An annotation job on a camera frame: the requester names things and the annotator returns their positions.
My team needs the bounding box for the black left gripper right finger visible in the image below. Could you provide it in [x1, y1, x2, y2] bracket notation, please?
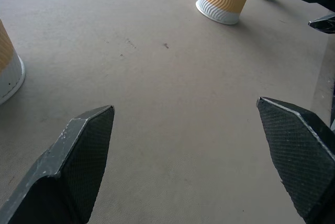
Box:
[256, 97, 335, 224]

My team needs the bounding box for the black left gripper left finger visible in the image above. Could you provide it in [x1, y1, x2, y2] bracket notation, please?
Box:
[0, 105, 115, 224]

